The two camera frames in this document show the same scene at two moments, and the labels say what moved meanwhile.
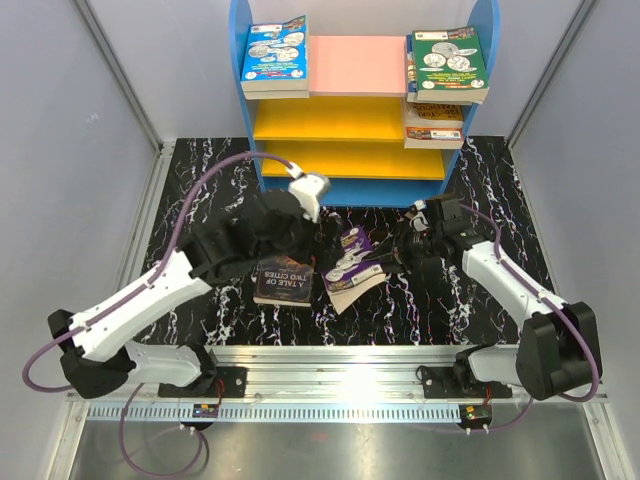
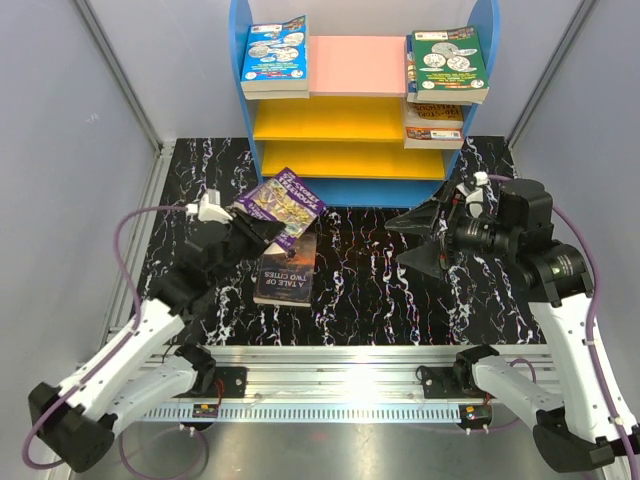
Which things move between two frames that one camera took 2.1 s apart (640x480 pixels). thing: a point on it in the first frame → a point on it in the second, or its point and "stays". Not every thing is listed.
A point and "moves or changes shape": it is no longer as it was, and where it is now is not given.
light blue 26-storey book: [276, 57] stays
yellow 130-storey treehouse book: [433, 126] stays
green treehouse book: [448, 66] stays
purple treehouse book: [352, 274] moves or changes shape
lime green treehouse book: [252, 94] stays
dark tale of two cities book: [284, 281] stays
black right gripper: [404, 261] → [429, 258]
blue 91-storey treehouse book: [412, 95] stays
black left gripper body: [323, 253] → [243, 243]
